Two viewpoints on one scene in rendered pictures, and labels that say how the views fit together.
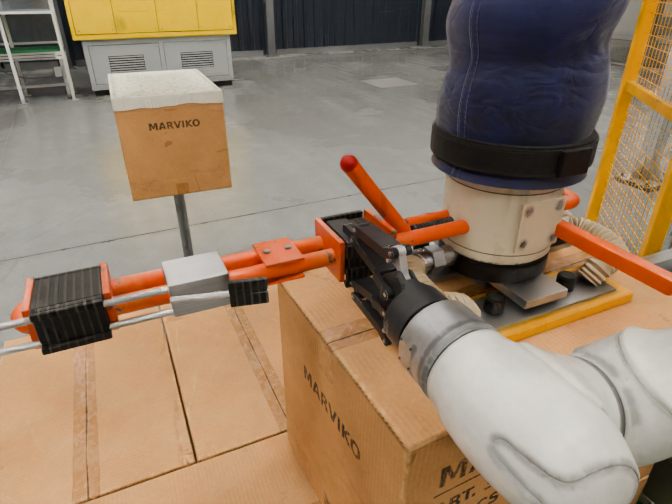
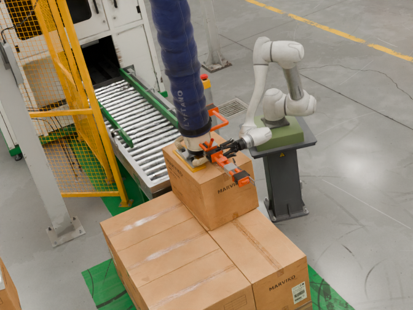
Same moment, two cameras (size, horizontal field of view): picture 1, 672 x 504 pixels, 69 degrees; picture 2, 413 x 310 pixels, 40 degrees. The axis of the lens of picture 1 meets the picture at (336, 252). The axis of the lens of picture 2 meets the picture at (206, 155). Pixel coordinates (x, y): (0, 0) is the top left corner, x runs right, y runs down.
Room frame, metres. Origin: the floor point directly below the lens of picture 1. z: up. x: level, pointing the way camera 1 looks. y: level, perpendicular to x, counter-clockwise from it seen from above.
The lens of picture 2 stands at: (0.43, 3.05, 3.02)
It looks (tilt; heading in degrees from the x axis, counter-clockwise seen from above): 32 degrees down; 274
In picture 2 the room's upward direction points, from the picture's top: 12 degrees counter-clockwise
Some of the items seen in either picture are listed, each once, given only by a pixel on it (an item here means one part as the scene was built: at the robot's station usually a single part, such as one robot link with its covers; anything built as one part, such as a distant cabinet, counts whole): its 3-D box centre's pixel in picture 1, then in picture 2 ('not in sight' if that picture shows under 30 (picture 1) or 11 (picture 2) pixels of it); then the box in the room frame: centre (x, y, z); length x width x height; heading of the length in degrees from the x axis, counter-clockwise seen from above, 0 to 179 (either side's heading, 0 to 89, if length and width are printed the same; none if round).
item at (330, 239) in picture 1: (354, 243); (214, 154); (0.60, -0.03, 1.07); 0.10 x 0.08 x 0.06; 25
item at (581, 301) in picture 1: (529, 299); not in sight; (0.62, -0.29, 0.97); 0.34 x 0.10 x 0.05; 115
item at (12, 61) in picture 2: not in sight; (12, 61); (1.98, -0.90, 1.62); 0.20 x 0.05 x 0.30; 115
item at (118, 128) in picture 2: not in sight; (100, 112); (1.72, -1.87, 0.60); 1.60 x 0.10 x 0.09; 115
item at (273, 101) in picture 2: not in sight; (274, 103); (0.12, -0.68, 1.01); 0.18 x 0.16 x 0.22; 159
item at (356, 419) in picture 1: (475, 381); (209, 176); (0.68, -0.25, 0.74); 0.60 x 0.40 x 0.40; 117
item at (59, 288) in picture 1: (72, 302); (240, 178); (0.46, 0.29, 1.07); 0.08 x 0.07 x 0.05; 115
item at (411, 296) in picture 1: (407, 308); (236, 146); (0.45, -0.08, 1.07); 0.09 x 0.07 x 0.08; 25
